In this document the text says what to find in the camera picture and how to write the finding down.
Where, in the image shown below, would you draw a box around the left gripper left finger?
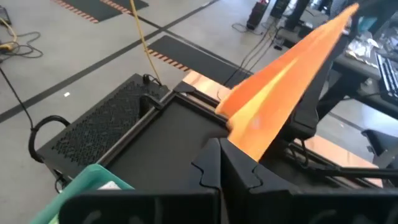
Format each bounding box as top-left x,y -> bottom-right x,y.
58,138 -> 222,224

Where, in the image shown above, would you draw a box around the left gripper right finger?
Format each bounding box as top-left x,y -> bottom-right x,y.
220,138 -> 398,224

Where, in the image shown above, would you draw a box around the grey microfiber towel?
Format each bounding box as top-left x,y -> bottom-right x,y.
97,180 -> 121,191

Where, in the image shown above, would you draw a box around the teal plastic bin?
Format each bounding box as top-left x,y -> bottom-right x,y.
30,164 -> 135,224

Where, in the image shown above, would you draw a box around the orange microfiber towel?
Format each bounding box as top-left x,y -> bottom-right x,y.
215,2 -> 360,163

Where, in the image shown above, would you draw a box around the black side desk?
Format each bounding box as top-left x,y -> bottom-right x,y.
276,18 -> 398,121

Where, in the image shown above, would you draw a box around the black keyboard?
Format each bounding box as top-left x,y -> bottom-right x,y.
374,51 -> 398,105

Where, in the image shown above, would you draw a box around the black computer case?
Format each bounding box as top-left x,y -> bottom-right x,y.
36,73 -> 171,180

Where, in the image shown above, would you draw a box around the black floor box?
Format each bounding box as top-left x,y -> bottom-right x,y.
246,1 -> 269,31

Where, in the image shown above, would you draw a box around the large black hazard-striped mat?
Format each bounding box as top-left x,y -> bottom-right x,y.
147,34 -> 253,88

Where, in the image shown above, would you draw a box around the small black hazard-striped mat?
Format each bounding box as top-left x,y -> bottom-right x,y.
50,0 -> 150,24

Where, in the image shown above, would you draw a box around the black cable bundle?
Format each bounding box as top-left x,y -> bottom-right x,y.
287,139 -> 398,189

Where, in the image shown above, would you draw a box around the black floor cable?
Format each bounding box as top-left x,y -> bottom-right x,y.
0,67 -> 72,165

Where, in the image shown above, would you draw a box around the orange-yellow cable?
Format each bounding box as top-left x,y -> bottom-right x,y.
129,0 -> 163,84

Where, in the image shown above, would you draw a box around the black cable tangle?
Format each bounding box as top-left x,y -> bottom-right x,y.
0,15 -> 44,60

